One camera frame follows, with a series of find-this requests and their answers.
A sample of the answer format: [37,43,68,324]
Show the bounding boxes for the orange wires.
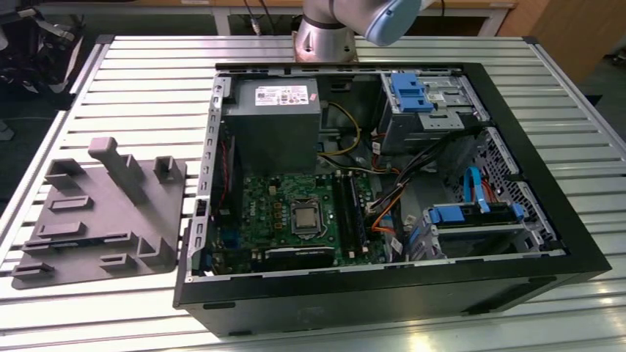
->
[367,183,408,235]

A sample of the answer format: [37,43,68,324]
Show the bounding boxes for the grey plastic parts rack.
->
[9,136,189,290]

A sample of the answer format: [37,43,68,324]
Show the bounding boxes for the blue SATA cable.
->
[462,165,494,214]

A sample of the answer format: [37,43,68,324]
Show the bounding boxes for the metal disk bay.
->
[420,203,556,260]

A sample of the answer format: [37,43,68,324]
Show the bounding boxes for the blue plastic drive latch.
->
[390,72,438,115]

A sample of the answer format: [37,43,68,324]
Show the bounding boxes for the silver CPU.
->
[295,209,320,230]

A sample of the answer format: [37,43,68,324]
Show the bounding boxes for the green motherboard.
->
[207,170,394,275]

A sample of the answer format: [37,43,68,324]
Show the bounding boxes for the black PC case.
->
[171,61,613,337]

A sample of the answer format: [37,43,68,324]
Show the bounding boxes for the black graphics card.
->
[252,244,339,273]

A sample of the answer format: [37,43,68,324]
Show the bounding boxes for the hard disk blue carrier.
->
[423,203,528,231]

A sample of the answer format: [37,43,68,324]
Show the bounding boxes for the wooden cabinet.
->
[496,0,626,87]

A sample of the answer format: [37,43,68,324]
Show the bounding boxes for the metal optical drive cage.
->
[379,70,491,157]

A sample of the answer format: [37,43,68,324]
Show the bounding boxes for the metal CPU socket cover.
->
[290,199,328,241]

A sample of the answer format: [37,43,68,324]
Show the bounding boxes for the grey power supply unit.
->
[221,78,324,177]

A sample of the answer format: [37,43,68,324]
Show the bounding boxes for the black cable bundle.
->
[364,128,484,216]

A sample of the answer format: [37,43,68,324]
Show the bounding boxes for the blue expansion slot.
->
[220,227,241,252]

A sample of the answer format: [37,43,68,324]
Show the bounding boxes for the wooden desk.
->
[180,0,519,37]

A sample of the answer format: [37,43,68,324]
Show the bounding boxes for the blue plastic bracket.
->
[406,221,427,256]

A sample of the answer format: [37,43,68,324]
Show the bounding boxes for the yellow wires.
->
[316,101,364,159]

